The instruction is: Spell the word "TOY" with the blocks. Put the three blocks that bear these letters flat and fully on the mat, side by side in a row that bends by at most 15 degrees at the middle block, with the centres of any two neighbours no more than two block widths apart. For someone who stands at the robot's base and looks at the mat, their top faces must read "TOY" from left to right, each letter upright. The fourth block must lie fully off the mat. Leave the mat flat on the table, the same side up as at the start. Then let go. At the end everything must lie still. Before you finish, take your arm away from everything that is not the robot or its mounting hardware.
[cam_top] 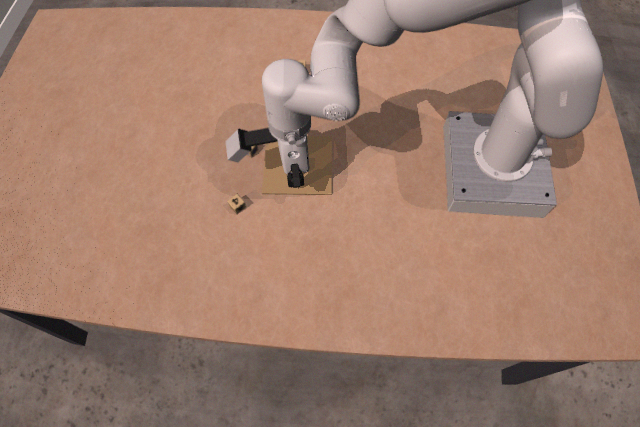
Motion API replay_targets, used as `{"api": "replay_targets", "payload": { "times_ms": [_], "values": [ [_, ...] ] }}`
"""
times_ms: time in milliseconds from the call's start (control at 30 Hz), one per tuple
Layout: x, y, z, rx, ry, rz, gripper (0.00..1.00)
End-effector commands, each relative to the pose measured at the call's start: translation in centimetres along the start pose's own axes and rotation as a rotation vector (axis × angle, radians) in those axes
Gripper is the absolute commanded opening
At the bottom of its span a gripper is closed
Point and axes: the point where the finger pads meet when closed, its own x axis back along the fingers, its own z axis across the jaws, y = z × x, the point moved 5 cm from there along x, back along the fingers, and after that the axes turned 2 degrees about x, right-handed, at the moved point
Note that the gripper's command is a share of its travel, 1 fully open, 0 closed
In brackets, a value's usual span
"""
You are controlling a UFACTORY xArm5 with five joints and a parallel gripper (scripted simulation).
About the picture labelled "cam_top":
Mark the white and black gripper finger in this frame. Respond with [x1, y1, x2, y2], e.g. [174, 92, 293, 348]
[287, 164, 304, 188]

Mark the tan flat square mat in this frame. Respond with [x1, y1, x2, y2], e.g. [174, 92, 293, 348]
[262, 136, 332, 195]

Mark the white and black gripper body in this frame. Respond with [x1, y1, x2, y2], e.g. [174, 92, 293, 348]
[270, 127, 311, 175]

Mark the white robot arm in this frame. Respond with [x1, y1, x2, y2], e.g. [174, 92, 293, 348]
[226, 0, 603, 182]

